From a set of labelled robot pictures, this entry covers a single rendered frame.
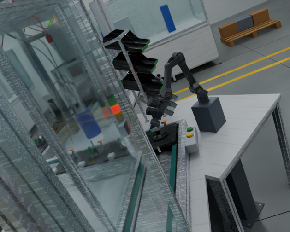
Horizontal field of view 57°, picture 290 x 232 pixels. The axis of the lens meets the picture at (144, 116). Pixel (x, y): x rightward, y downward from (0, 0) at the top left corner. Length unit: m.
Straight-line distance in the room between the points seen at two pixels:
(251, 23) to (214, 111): 5.65
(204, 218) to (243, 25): 6.32
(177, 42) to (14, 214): 5.33
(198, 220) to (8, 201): 1.06
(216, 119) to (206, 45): 3.95
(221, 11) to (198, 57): 4.93
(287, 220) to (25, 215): 2.14
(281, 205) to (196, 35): 3.94
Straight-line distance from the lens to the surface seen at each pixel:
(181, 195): 1.32
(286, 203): 2.48
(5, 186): 0.37
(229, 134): 1.79
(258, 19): 7.40
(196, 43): 5.64
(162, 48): 5.56
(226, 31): 7.17
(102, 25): 3.29
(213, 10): 10.38
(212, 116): 1.79
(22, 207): 0.38
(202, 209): 1.37
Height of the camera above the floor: 1.82
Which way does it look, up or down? 23 degrees down
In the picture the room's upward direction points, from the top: 25 degrees counter-clockwise
